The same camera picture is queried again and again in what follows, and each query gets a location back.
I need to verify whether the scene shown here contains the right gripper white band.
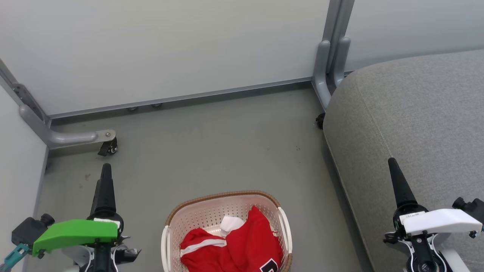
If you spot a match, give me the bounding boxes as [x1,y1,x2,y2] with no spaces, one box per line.
[383,158,483,272]

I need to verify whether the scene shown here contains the red and white garment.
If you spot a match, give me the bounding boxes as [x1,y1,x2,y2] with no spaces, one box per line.
[180,206,284,272]

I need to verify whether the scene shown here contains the teal left cable connector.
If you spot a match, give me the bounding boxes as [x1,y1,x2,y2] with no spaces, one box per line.
[0,243,31,272]

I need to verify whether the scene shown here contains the grey perforated partition post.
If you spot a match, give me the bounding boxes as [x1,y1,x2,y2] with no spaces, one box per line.
[0,59,52,126]

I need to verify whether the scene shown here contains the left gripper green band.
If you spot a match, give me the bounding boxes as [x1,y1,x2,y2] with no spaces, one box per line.
[32,163,124,272]

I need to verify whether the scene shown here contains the grey partition bottom rail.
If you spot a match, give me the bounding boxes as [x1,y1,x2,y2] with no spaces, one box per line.
[48,77,315,120]

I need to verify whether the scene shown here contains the grey fabric sofa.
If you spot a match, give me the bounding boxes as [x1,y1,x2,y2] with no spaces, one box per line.
[323,49,484,272]

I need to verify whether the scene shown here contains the grey curved partition leg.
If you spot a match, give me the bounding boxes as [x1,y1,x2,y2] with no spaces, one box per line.
[19,104,116,150]

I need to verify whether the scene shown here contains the white laundry basket brown rim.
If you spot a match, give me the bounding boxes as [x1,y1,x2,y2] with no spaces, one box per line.
[161,190,293,272]

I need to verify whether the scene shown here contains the grey forked partition post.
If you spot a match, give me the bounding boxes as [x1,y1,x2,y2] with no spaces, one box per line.
[312,0,356,112]

